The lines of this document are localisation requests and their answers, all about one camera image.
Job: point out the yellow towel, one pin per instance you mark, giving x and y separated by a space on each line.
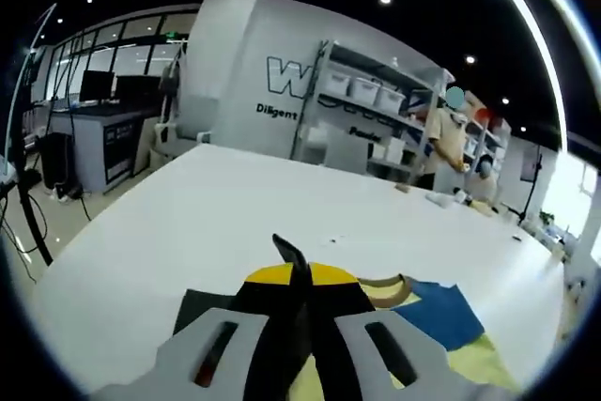
436 321

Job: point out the dark office desk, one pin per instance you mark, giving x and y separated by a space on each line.
94 147

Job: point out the small brown roll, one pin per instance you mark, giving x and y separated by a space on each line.
402 188

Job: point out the black computer monitor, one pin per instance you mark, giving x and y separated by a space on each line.
138 89
97 85

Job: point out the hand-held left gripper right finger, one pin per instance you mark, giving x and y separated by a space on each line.
357 354

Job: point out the black tripod stand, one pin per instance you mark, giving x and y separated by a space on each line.
533 185

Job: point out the small white cloth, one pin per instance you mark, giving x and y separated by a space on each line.
439 199

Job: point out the light grey panel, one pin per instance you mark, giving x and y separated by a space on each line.
348 152

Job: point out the grey metal shelf rack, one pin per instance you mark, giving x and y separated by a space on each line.
408 124

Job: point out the white storage bin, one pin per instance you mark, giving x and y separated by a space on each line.
338 84
364 91
392 98

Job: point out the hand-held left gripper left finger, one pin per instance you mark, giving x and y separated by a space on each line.
206 354

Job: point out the white office chair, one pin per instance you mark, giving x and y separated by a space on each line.
164 138

